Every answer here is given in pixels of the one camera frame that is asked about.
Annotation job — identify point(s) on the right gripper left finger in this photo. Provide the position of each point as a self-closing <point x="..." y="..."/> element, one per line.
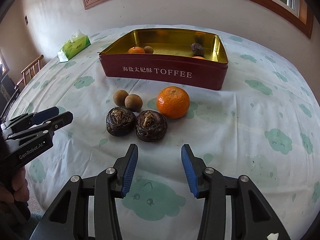
<point x="67" y="216"/>

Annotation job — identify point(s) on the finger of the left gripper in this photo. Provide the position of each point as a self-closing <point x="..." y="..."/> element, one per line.
<point x="51" y="125"/>
<point x="25" y="121"/>

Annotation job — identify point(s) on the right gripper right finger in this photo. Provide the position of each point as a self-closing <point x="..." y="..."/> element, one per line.
<point x="252" y="216"/>

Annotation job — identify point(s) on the dark water chestnut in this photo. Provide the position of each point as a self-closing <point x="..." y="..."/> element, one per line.
<point x="120" y="121"/>
<point x="197" y="49"/>
<point x="151" y="126"/>

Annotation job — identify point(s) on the small orange mandarin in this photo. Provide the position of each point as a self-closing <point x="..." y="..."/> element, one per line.
<point x="136" y="50"/>

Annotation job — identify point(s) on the brown longan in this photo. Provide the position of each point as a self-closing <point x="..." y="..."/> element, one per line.
<point x="133" y="102"/>
<point x="119" y="97"/>
<point x="148" y="50"/>

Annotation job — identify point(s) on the large orange mandarin back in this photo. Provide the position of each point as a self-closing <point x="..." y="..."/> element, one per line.
<point x="173" y="102"/>

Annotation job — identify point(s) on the orange mandarin front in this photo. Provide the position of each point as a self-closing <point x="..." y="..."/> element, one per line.
<point x="198" y="57"/>

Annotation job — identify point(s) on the left hand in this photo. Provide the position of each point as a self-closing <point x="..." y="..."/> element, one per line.
<point x="20" y="187"/>

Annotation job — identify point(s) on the wooden chair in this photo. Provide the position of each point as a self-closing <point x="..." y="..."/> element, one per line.
<point x="29" y="72"/>

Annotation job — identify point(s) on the green tissue pack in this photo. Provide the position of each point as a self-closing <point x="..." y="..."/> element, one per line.
<point x="77" y="42"/>

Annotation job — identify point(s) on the white cloud-print tablecloth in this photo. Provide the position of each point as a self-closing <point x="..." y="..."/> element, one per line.
<point x="263" y="123"/>

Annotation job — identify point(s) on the red toffee tin box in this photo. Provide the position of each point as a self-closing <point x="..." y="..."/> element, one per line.
<point x="172" y="58"/>

